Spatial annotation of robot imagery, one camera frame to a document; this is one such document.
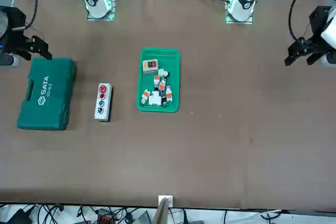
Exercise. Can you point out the white four-button control box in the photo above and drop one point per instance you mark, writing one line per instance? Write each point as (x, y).
(103, 102)

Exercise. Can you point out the white paper label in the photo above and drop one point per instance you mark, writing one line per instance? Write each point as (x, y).
(170, 200)

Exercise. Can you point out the black box with red display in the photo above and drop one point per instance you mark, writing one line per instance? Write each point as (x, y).
(104, 218)

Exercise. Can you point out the white green terminal block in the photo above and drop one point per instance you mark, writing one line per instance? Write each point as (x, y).
(163, 73)

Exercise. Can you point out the brown cardboard piece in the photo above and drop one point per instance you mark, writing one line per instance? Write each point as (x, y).
(161, 212)

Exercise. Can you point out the small black component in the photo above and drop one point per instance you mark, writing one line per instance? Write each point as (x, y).
(164, 100)

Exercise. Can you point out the green plastic tray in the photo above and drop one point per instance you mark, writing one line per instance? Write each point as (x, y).
(174, 77)

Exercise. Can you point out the small orange white breaker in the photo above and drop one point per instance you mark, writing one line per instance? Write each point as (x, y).
(157, 79)
(169, 94)
(162, 85)
(145, 97)

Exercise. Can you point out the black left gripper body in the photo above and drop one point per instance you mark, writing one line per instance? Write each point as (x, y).
(319, 22)

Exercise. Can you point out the beige switch box red buttons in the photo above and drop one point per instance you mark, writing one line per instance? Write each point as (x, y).
(150, 66)

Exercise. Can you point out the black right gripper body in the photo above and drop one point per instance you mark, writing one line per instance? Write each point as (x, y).
(14, 24)

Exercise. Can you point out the green plastic tool case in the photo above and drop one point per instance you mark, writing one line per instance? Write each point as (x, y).
(47, 95)

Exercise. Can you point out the large white circuit breaker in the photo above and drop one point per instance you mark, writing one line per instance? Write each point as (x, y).
(155, 98)

